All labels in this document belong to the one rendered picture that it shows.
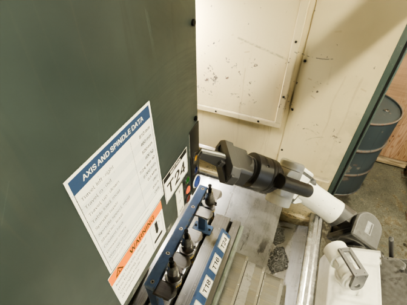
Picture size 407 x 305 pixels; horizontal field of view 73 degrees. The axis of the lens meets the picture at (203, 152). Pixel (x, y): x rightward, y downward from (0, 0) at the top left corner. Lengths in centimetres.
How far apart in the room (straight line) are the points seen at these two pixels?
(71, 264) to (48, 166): 13
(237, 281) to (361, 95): 103
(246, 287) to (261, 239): 28
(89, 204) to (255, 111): 111
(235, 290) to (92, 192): 125
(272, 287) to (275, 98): 94
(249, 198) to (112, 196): 139
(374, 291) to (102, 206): 79
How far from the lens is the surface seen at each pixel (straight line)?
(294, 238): 183
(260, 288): 157
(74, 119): 29
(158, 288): 103
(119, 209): 40
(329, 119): 133
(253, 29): 121
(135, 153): 39
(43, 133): 27
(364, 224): 108
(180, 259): 106
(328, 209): 105
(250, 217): 169
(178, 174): 56
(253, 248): 166
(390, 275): 100
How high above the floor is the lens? 217
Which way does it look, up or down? 43 degrees down
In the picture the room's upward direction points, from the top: straight up
